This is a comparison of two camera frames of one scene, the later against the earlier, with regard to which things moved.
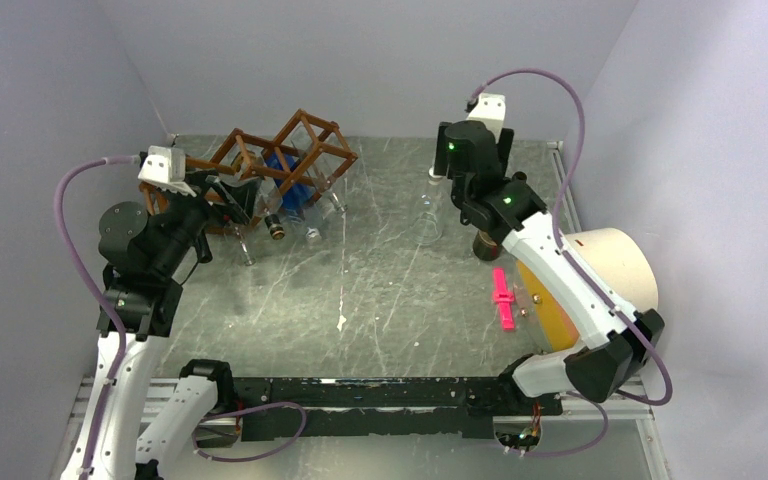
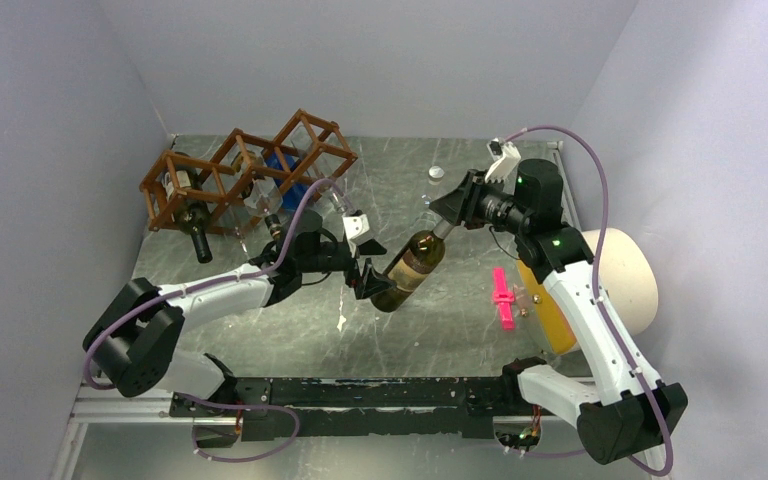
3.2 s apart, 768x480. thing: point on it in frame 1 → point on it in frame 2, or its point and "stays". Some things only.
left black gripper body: (211, 213) → (347, 262)
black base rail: (278, 408) stays
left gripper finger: (245, 195) → (371, 247)
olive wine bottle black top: (486, 246) → (420, 260)
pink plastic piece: (504, 297) stays
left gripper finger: (225, 195) → (371, 282)
